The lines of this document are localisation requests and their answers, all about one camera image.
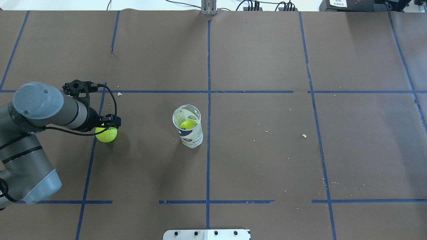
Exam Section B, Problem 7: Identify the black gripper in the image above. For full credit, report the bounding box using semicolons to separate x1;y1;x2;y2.
87;107;122;132

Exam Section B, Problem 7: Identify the yellow tennis ball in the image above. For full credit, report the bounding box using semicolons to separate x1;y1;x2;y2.
95;127;118;143

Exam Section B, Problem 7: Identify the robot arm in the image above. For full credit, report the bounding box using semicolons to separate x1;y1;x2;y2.
0;80;121;210

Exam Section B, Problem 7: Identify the clear tennis ball can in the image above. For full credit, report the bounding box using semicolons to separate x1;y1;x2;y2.
172;104;204;149

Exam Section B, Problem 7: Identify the tennis ball inside can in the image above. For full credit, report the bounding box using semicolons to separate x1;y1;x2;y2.
179;119;198;131

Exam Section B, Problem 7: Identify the black computer box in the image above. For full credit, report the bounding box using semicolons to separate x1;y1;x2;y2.
319;0;410;12

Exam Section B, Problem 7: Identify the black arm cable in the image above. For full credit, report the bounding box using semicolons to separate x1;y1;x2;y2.
40;84;118;136

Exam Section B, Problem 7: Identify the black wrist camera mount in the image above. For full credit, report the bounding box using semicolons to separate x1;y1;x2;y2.
62;79;98;105

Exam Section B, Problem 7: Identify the white pedestal column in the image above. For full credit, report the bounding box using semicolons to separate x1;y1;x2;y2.
163;229;251;240

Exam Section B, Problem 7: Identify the aluminium frame post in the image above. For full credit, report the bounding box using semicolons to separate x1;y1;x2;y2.
201;0;218;15

